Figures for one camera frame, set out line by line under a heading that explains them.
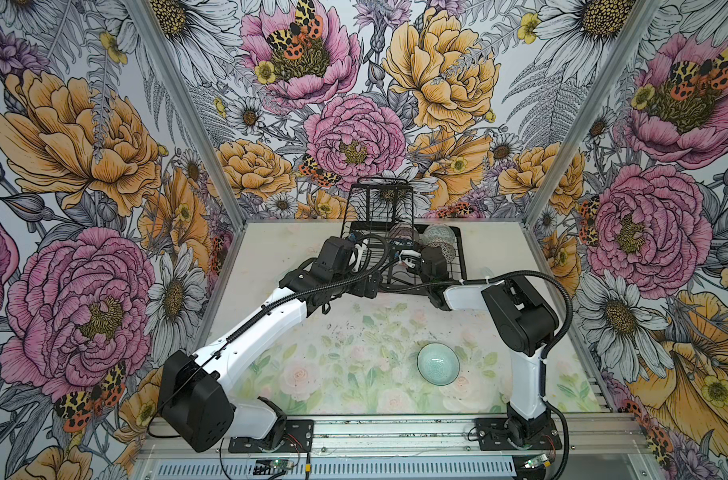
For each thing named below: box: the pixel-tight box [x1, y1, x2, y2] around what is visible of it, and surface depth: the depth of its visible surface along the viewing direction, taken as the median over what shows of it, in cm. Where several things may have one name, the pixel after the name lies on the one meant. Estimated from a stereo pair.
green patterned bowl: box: [421, 224, 457, 256], surface depth 114 cm
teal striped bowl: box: [416, 342, 461, 387], surface depth 85 cm
